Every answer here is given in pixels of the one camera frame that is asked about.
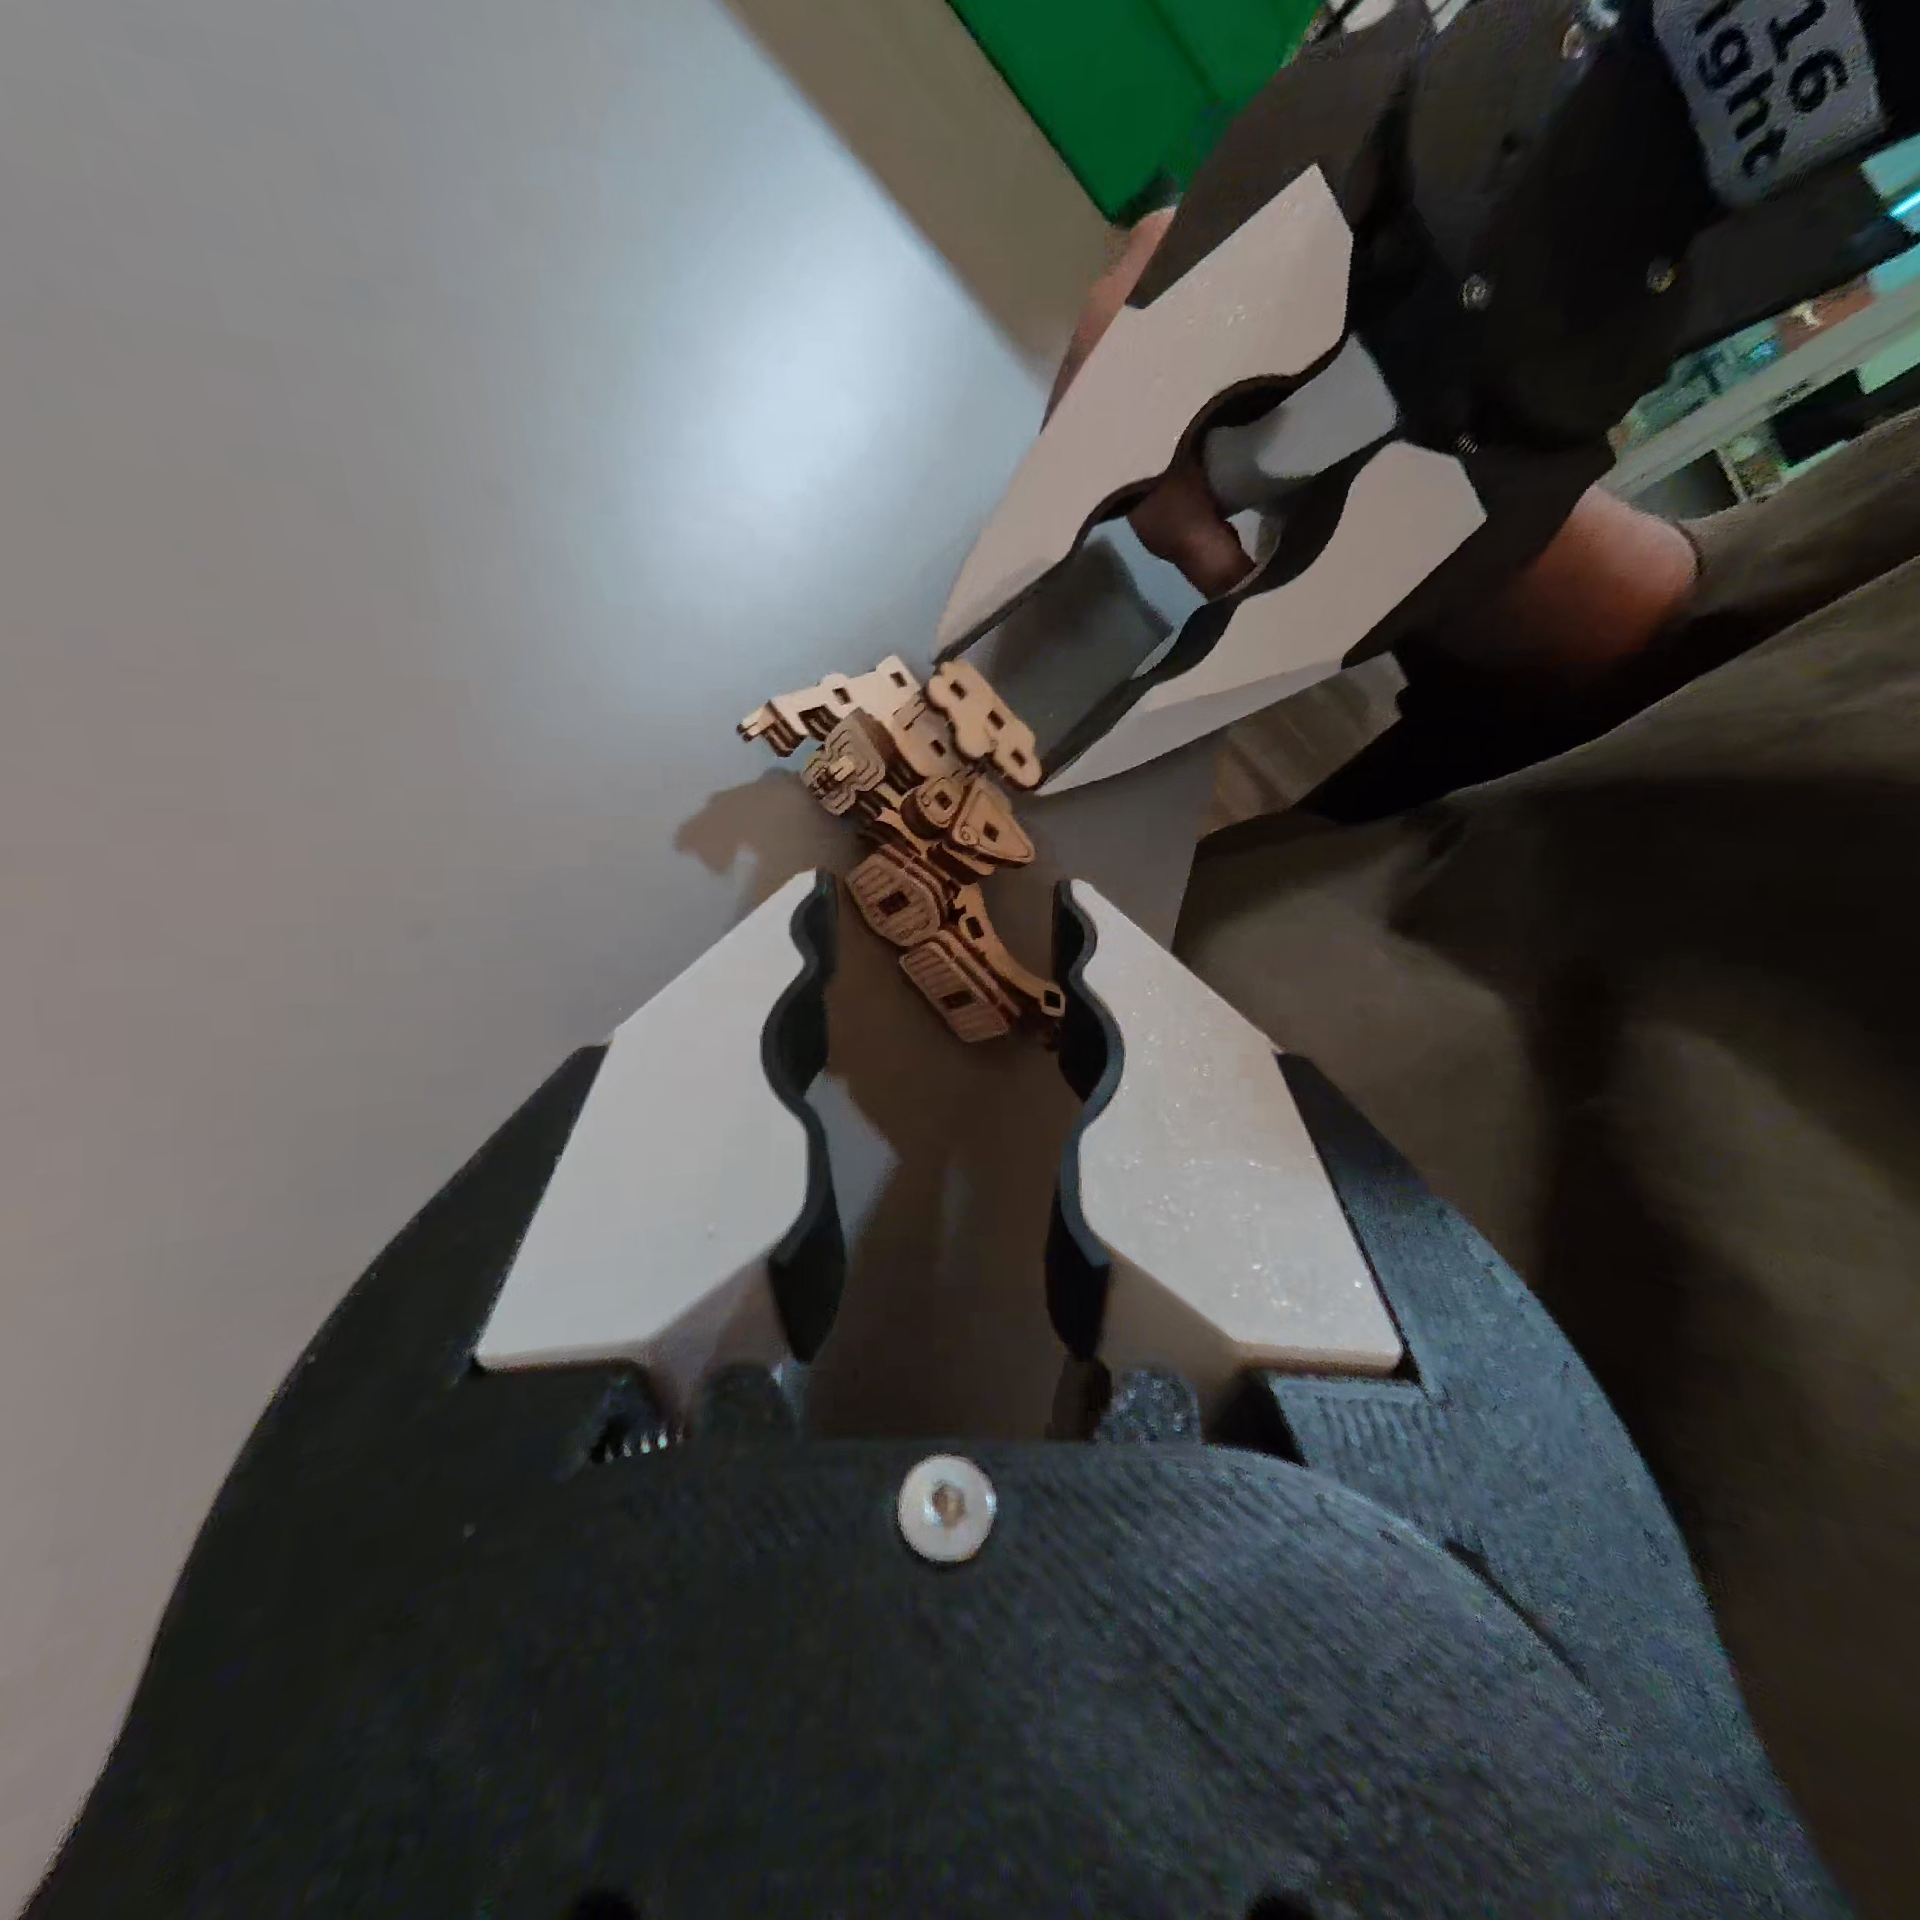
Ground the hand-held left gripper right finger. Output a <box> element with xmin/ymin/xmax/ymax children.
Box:
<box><xmin>1048</xmin><ymin>879</ymin><xmax>1409</xmax><ymax>1373</ymax></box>

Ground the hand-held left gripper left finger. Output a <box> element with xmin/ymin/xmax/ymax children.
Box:
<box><xmin>479</xmin><ymin>871</ymin><xmax>847</xmax><ymax>1370</ymax></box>

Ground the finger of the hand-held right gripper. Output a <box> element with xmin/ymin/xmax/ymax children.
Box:
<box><xmin>931</xmin><ymin>164</ymin><xmax>1366</xmax><ymax>761</ymax></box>
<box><xmin>1035</xmin><ymin>440</ymin><xmax>1490</xmax><ymax>797</ymax></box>

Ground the wooden puzzle model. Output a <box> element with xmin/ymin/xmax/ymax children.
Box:
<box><xmin>731</xmin><ymin>651</ymin><xmax>1078</xmax><ymax>1048</ymax></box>

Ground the grey desk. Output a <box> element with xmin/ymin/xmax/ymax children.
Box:
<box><xmin>0</xmin><ymin>0</ymin><xmax>1413</xmax><ymax>1893</ymax></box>

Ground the person's right hand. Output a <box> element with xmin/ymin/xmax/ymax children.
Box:
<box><xmin>1073</xmin><ymin>209</ymin><xmax>1264</xmax><ymax>589</ymax></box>

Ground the green plastic bin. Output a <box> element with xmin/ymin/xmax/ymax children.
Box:
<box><xmin>945</xmin><ymin>0</ymin><xmax>1327</xmax><ymax>232</ymax></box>

